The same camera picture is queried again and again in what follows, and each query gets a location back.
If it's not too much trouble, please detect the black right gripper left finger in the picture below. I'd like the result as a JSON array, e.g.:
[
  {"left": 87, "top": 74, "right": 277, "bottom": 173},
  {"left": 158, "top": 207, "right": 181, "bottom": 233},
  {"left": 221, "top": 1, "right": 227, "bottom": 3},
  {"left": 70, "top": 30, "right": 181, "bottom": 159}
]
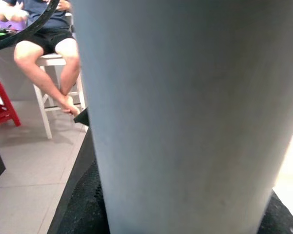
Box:
[{"left": 57, "top": 159, "right": 110, "bottom": 234}]

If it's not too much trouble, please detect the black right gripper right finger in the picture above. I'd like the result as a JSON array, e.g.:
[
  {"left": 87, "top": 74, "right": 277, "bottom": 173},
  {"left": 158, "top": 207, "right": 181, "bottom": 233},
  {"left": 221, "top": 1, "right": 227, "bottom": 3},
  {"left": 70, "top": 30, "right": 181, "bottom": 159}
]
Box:
[{"left": 257, "top": 190, "right": 293, "bottom": 234}]

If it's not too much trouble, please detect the white plastic table leg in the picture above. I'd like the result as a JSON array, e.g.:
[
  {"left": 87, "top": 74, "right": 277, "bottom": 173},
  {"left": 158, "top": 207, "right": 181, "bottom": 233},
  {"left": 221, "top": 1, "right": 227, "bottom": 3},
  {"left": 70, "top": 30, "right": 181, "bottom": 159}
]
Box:
[{"left": 72, "top": 0, "right": 293, "bottom": 234}]

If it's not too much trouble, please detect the black tablecloth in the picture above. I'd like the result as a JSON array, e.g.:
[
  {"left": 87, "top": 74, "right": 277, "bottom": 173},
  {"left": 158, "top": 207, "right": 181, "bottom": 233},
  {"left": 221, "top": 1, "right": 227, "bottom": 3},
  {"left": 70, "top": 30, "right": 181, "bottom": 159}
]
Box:
[{"left": 46, "top": 107, "right": 96, "bottom": 234}]

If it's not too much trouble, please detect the white wooden stool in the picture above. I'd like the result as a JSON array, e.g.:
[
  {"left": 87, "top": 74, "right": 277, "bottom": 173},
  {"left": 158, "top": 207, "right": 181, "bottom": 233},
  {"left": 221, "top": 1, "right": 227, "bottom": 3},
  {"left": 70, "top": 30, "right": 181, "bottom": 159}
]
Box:
[{"left": 33, "top": 52, "right": 86, "bottom": 139}]

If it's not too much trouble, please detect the red plastic stool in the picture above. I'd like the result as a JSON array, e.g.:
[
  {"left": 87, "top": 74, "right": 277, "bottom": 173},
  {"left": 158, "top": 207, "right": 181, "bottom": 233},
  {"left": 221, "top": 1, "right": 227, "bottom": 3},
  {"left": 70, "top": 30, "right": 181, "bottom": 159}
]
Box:
[{"left": 0, "top": 77, "right": 22, "bottom": 129}]

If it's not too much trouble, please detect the person in dark shorts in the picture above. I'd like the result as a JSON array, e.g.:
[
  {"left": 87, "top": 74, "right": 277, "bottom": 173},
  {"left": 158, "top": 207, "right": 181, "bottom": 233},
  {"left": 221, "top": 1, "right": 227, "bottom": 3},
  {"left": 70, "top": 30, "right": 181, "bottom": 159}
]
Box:
[{"left": 0, "top": 0, "right": 83, "bottom": 117}]

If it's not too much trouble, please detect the purple box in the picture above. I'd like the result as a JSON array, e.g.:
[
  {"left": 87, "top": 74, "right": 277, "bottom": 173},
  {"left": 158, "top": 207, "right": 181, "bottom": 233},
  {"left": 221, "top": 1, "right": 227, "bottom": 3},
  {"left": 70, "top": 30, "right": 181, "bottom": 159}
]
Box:
[{"left": 0, "top": 13, "right": 30, "bottom": 34}]

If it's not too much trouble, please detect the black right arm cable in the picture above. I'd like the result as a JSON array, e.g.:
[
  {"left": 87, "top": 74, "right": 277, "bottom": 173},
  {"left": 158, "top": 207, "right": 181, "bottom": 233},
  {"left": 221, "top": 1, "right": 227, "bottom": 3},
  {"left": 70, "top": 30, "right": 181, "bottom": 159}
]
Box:
[{"left": 0, "top": 0, "right": 61, "bottom": 53}]

